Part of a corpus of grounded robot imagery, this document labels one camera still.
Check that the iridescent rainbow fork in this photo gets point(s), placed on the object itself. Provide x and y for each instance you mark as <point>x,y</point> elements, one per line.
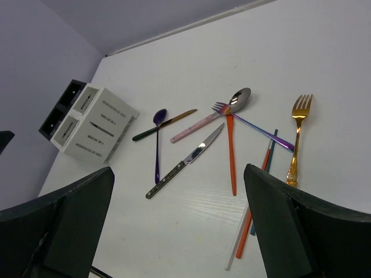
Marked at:
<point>225,109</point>

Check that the gold fork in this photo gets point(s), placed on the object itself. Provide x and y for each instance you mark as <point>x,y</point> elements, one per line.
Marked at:
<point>300,111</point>

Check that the purple long spoon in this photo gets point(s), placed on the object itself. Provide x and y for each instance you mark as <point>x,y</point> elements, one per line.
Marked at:
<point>158,119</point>

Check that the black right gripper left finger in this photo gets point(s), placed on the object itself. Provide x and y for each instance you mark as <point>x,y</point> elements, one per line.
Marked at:
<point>57,234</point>

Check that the orange chopstick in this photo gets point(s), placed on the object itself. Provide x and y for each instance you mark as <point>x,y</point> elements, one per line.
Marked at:
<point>248,216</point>

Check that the pink-handled silver spoon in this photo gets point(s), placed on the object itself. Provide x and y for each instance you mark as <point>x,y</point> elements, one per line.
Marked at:
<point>236,103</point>

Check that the white table edge rail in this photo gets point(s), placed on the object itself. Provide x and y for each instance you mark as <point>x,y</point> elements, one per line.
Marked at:
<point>196,24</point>

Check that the black-handled steel knife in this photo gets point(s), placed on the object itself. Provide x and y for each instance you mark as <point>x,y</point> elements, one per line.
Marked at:
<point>189,159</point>

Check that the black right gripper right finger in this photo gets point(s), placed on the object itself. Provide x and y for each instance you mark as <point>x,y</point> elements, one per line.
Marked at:
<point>301,235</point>

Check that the blue chopstick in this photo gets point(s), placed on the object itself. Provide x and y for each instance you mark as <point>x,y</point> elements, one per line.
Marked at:
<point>266,167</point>

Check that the white chopstick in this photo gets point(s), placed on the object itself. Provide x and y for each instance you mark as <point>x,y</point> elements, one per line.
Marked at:
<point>235,244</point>

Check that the white cutlery holder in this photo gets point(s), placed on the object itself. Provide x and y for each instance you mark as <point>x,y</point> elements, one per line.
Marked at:
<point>94,126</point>

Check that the orange-handled knife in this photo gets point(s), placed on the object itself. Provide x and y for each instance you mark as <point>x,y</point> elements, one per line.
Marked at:
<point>230,128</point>

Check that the gold green-handled knife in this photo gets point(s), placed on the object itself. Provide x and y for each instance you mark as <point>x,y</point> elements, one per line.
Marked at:
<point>164,124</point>

